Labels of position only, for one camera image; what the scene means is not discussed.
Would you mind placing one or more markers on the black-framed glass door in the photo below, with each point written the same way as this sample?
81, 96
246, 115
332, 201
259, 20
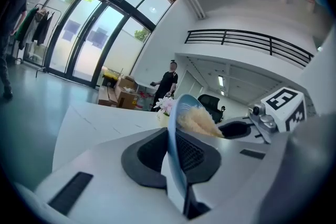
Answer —
110, 34

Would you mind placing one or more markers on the long ceiling light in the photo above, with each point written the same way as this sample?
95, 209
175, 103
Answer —
220, 80

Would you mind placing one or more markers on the black mesh office chair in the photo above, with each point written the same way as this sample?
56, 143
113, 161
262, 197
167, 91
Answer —
210, 107

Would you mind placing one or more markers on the white oval table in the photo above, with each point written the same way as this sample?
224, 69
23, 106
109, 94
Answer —
143, 84

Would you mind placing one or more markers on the open cardboard box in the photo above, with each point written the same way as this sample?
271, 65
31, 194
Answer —
126, 81

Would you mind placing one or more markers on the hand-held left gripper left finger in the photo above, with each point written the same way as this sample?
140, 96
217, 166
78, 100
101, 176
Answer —
105, 178

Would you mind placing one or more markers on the pink artificial flowers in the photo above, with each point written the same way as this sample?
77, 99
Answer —
165, 103

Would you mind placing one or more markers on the hanging dark clothes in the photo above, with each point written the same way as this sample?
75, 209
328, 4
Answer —
39, 26

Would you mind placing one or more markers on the large cardboard box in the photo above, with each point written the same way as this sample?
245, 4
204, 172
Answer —
127, 99

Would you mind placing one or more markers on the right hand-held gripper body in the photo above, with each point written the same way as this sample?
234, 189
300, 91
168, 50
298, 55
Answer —
284, 102

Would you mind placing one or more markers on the cream flower vase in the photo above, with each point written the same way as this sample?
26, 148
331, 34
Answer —
162, 119

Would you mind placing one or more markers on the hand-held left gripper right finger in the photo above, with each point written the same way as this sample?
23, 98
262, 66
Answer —
236, 173

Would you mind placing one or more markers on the black clothes rack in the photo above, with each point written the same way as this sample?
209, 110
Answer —
48, 7

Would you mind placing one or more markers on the yellow sponge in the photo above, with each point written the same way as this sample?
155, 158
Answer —
199, 120

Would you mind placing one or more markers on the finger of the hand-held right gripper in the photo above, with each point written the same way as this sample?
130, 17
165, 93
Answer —
236, 132
241, 121

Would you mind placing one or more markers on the person's white shirt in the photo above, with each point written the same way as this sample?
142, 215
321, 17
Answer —
323, 81

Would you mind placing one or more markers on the long cardboard box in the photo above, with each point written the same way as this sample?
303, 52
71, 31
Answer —
106, 98

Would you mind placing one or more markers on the black bin yellow lid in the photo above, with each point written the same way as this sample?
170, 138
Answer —
109, 78

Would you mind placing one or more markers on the clear water jug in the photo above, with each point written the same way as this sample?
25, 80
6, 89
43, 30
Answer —
143, 103

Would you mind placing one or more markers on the silver gripper camera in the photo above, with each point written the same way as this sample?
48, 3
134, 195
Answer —
258, 110

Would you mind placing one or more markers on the blue big plate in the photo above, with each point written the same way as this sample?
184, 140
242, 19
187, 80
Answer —
173, 123

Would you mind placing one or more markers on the black balcony railing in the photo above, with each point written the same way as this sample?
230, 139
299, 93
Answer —
270, 47

